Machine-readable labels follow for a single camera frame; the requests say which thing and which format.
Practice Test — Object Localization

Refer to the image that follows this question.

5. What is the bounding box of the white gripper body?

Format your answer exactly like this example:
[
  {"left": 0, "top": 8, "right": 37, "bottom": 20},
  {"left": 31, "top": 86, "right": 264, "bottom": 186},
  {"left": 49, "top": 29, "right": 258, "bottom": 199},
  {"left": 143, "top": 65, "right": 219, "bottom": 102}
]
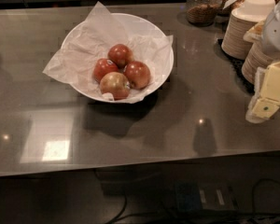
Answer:
[{"left": 261, "top": 1, "right": 280, "bottom": 56}]

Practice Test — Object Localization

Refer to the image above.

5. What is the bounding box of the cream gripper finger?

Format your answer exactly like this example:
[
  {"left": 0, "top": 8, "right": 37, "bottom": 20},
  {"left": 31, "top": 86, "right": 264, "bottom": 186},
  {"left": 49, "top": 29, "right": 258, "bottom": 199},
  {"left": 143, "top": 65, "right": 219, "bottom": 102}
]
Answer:
[
  {"left": 244, "top": 21, "right": 265, "bottom": 43},
  {"left": 245, "top": 61, "right": 280, "bottom": 123}
]

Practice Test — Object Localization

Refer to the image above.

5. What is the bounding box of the white bowl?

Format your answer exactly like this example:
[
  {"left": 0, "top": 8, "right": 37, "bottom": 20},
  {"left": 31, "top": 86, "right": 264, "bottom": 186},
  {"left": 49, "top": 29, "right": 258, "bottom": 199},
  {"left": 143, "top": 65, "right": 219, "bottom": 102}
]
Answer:
[{"left": 60, "top": 12, "right": 175, "bottom": 104}]

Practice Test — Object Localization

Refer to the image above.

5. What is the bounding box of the yellowish red front apple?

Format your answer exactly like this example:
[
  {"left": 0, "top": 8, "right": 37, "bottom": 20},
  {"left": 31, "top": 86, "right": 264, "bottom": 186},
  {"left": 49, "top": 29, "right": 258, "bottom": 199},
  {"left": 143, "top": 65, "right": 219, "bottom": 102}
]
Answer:
[{"left": 99, "top": 72, "right": 130, "bottom": 101}]

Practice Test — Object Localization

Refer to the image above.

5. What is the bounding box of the front stack of paper bowls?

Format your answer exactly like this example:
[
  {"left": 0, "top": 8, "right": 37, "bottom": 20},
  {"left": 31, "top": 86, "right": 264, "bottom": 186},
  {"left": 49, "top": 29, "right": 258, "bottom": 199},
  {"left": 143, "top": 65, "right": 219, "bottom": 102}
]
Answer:
[{"left": 242, "top": 41, "right": 273, "bottom": 84}]

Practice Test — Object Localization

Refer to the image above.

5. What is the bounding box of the stack of paper bowls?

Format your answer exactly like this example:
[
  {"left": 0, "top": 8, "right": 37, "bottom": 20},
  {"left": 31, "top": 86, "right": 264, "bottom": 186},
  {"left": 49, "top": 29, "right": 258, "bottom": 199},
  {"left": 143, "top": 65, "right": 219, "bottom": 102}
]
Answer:
[
  {"left": 221, "top": 7, "right": 265, "bottom": 60},
  {"left": 242, "top": 41, "right": 273, "bottom": 84}
]

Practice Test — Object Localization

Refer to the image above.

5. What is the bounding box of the rear stack of paper bowls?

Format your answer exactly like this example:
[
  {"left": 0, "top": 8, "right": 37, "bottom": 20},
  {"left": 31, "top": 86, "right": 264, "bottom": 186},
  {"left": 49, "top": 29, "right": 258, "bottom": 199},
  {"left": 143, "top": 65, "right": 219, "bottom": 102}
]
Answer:
[{"left": 221, "top": 7, "right": 265, "bottom": 60}]

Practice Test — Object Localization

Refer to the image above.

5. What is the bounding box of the black mat under stacks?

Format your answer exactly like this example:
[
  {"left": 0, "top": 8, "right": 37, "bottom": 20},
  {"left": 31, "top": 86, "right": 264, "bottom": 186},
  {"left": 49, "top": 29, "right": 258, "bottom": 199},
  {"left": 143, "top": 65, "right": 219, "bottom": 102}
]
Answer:
[{"left": 217, "top": 39, "right": 255, "bottom": 95}]

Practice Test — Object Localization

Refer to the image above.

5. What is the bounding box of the glass jar with granola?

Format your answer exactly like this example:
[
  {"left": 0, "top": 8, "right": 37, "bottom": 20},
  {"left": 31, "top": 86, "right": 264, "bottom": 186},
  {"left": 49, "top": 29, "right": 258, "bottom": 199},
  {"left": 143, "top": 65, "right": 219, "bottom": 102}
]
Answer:
[{"left": 186, "top": 0, "right": 222, "bottom": 26}]

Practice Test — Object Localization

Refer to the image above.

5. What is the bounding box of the dark box under table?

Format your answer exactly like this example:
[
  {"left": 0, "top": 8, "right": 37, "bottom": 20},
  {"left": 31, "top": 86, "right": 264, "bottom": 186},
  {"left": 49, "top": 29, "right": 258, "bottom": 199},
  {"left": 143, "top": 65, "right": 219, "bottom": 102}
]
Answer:
[{"left": 175, "top": 182, "right": 238, "bottom": 213}]

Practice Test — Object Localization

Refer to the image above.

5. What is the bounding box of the white crinkled paper liner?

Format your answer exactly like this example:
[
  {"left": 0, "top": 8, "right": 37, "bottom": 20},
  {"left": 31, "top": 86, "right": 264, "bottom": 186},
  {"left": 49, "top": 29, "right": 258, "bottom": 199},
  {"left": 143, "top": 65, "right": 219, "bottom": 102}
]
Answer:
[{"left": 42, "top": 1, "right": 175, "bottom": 105}]

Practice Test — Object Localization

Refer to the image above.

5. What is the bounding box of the black cable on floor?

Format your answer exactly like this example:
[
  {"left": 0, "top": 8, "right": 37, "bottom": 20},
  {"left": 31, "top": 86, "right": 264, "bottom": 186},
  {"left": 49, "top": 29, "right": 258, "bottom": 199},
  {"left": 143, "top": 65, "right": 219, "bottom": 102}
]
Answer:
[{"left": 102, "top": 177, "right": 280, "bottom": 224}]

